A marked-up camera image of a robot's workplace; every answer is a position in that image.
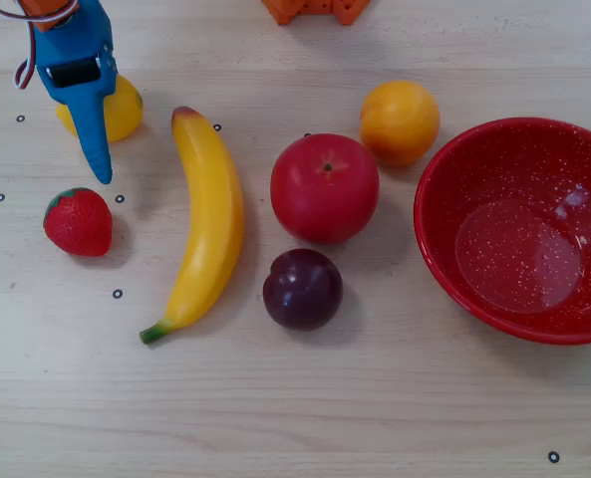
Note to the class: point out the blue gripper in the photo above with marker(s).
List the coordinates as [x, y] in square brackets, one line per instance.
[78, 86]

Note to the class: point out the yellow plastic lemon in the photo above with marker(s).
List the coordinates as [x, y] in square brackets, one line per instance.
[123, 114]

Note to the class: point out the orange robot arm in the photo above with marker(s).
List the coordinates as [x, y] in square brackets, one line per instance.
[46, 10]

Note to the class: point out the orange robot base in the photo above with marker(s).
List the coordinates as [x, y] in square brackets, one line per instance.
[280, 10]

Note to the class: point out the red speckled bowl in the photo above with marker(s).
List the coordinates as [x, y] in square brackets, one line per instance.
[514, 249]

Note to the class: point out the red plastic strawberry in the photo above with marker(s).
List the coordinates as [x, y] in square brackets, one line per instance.
[78, 224]

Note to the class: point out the yellow plastic banana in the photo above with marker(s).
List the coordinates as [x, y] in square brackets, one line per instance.
[210, 214]

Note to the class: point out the red plastic apple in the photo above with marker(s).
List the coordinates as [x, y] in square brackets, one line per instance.
[325, 199]

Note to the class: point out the dark purple plastic plum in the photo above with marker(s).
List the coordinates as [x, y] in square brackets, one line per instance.
[302, 291]

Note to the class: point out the orange plastic peach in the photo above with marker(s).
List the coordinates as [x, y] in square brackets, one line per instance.
[399, 122]

